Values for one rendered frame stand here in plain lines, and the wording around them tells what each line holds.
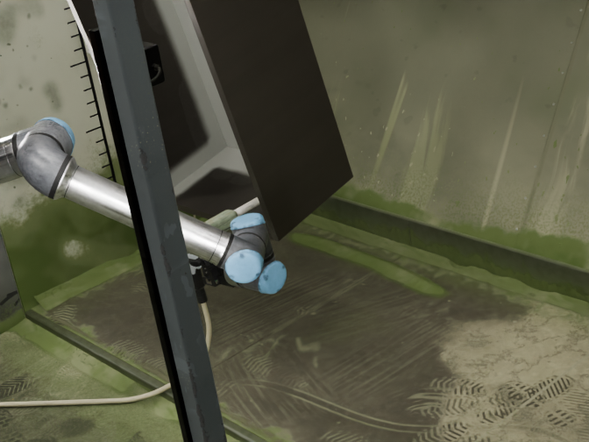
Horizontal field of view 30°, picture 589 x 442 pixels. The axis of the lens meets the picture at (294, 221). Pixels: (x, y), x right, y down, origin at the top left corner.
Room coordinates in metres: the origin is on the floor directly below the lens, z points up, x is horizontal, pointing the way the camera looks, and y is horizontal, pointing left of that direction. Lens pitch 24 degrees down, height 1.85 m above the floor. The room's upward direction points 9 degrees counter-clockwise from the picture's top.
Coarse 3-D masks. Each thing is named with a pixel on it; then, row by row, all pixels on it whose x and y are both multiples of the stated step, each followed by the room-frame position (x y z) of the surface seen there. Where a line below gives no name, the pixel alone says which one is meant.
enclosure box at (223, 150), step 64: (192, 0) 2.83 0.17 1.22; (256, 0) 2.97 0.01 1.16; (192, 64) 3.55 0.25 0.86; (256, 64) 2.94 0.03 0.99; (192, 128) 3.52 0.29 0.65; (256, 128) 2.92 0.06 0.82; (320, 128) 3.08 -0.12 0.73; (192, 192) 3.36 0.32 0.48; (256, 192) 2.92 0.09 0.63; (320, 192) 3.05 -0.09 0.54
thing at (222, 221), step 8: (256, 200) 3.03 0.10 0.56; (240, 208) 2.99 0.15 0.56; (248, 208) 3.00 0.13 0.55; (216, 216) 2.94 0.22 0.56; (224, 216) 2.93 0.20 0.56; (232, 216) 2.94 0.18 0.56; (208, 224) 2.90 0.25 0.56; (216, 224) 2.90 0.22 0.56; (224, 224) 2.92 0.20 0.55; (200, 272) 2.84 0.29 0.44; (200, 280) 2.83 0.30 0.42; (200, 288) 2.83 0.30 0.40; (200, 296) 2.83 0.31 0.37
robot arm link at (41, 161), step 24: (24, 144) 2.58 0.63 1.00; (48, 144) 2.57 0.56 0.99; (24, 168) 2.54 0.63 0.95; (48, 168) 2.50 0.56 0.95; (72, 168) 2.52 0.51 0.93; (48, 192) 2.50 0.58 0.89; (72, 192) 2.50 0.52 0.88; (96, 192) 2.50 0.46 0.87; (120, 192) 2.51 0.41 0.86; (120, 216) 2.49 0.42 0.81; (192, 240) 2.47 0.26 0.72; (216, 240) 2.47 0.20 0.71; (240, 240) 2.49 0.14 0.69; (216, 264) 2.46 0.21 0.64; (240, 264) 2.44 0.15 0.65
